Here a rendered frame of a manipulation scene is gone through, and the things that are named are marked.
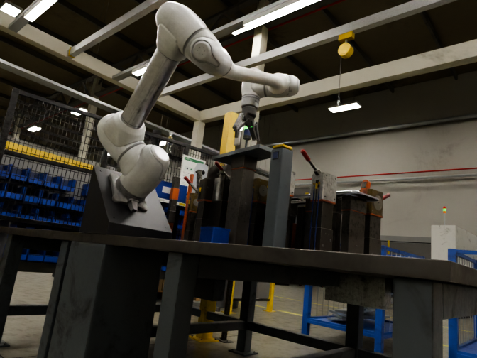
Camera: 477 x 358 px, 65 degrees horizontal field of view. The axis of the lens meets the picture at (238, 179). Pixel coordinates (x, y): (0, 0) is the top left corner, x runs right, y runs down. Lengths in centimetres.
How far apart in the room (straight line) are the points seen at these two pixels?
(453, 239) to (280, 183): 830
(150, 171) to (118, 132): 22
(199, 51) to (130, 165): 62
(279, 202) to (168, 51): 73
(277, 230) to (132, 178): 67
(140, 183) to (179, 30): 67
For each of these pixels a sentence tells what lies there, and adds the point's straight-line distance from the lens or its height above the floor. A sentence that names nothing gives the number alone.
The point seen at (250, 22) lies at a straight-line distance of 445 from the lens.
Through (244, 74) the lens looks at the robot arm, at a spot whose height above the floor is 143.
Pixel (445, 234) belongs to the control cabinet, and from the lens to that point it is 974.
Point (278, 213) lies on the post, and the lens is 153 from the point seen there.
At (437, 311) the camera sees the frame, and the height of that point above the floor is 60.
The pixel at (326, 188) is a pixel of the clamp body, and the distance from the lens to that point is 161.
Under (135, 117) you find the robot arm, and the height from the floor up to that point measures 120.
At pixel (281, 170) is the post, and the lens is 156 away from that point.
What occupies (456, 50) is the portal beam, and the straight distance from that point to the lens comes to 542.
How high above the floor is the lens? 65
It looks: 12 degrees up
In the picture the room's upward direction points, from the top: 7 degrees clockwise
